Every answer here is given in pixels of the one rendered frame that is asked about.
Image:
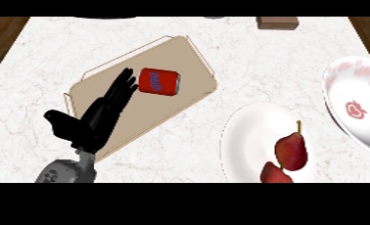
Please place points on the brown block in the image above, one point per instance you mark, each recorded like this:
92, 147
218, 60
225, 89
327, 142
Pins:
277, 22

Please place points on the small grey object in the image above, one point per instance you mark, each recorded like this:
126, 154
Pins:
213, 17

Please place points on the white bowl with red print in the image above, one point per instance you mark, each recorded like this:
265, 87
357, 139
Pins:
351, 105

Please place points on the red can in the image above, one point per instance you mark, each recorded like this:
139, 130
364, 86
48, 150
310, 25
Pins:
159, 81

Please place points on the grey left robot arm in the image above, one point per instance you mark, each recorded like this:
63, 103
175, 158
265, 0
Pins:
65, 170

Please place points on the red pepper with long stem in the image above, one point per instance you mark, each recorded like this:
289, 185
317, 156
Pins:
292, 149

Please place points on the plain white plate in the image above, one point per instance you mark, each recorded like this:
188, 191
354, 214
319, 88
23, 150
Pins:
250, 141

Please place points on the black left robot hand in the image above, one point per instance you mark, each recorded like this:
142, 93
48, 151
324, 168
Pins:
98, 118

